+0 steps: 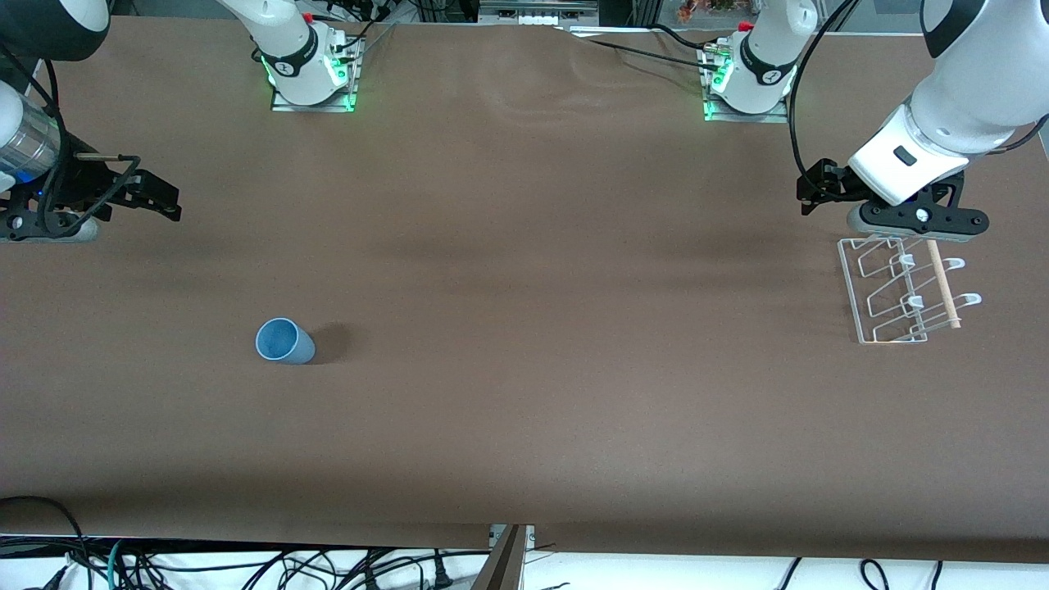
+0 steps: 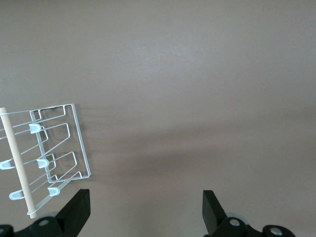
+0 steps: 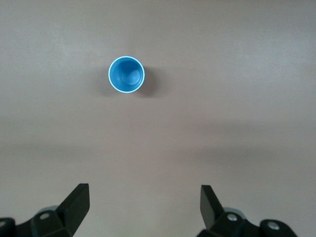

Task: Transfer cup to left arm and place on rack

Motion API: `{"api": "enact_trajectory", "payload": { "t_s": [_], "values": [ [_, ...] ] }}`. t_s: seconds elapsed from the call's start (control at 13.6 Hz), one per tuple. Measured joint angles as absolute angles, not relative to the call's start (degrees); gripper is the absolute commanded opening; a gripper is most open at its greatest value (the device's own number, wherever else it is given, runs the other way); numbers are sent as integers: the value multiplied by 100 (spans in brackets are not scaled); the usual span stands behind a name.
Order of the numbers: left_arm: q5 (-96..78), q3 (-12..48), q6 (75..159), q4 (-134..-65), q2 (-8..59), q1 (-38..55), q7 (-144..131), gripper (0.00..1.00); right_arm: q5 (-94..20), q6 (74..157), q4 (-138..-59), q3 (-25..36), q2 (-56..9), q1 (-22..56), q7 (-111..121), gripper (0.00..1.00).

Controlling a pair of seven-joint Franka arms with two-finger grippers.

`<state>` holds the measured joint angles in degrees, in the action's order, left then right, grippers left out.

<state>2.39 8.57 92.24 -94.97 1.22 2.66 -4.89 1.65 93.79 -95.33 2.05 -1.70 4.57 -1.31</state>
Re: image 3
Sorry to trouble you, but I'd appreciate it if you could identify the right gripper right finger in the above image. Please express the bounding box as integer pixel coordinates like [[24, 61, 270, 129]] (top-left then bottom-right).
[[197, 185, 298, 237]]

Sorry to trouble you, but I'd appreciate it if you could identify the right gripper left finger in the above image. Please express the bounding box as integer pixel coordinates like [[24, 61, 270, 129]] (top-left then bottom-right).
[[0, 183, 90, 237]]

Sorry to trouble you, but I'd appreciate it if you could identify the blue plastic cup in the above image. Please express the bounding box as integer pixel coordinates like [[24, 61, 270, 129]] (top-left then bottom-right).
[[108, 55, 146, 94]]

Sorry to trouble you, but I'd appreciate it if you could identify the brown table cover sheet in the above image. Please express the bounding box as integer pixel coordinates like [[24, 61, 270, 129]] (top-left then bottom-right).
[[0, 0, 316, 237]]

